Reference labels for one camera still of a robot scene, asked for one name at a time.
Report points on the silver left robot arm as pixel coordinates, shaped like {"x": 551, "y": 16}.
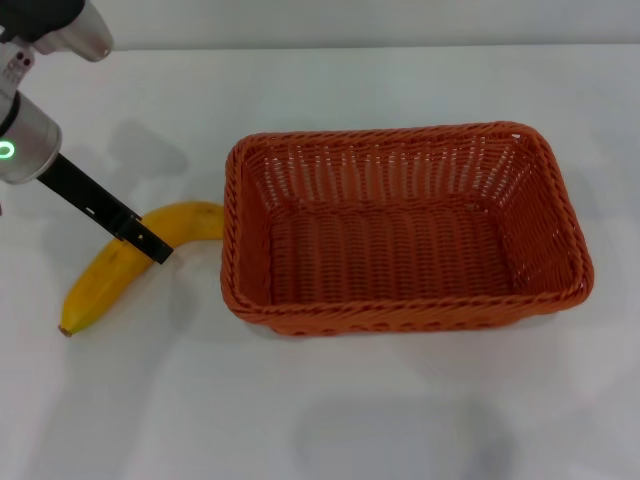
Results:
{"x": 30, "y": 145}

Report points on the yellow banana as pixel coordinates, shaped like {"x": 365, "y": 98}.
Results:
{"x": 95, "y": 285}

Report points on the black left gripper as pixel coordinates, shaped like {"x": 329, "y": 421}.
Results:
{"x": 85, "y": 197}

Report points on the orange woven plastic basket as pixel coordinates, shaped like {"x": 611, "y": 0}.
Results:
{"x": 400, "y": 250}

